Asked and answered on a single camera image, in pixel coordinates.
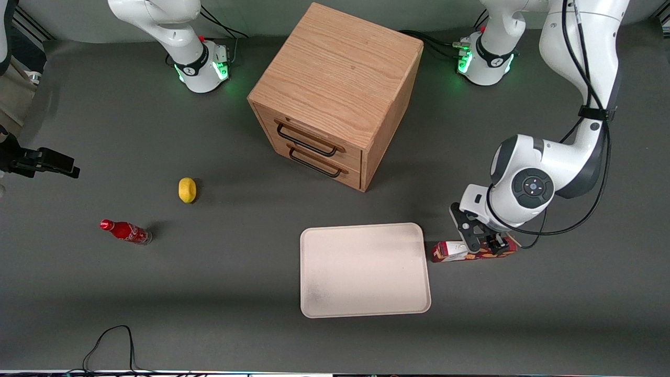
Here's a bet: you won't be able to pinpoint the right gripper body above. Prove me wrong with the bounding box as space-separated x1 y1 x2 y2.
0 126 26 178

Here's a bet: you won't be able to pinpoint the red cookie box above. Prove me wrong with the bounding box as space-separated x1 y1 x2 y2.
432 238 518 263

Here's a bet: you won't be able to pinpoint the white rectangular tray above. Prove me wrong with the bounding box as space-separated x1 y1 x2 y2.
300 223 432 319

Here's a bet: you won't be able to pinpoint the red cola bottle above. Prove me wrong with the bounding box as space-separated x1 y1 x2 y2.
99 219 153 246

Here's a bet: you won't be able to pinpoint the wooden drawer front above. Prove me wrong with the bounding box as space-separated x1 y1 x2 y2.
286 142 363 190
254 104 364 169

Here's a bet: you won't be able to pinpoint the wooden two-drawer cabinet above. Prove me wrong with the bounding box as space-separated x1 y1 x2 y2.
247 2 425 193

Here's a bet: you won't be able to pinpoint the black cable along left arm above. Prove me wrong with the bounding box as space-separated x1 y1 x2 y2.
487 0 612 250

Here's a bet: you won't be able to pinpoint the black cables at left arm base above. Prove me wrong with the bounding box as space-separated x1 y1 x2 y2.
400 29 462 59

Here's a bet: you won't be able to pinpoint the black cables at arm base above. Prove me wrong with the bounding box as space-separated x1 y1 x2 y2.
400 29 462 59
200 5 250 63

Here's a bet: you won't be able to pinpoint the black metal drawer handle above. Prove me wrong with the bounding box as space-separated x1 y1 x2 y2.
288 147 342 179
276 123 339 158

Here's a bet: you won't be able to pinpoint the black looped cable on table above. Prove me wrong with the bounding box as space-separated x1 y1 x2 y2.
81 325 155 375

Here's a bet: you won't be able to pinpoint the black cables at right arm base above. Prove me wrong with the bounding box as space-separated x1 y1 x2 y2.
200 5 250 63

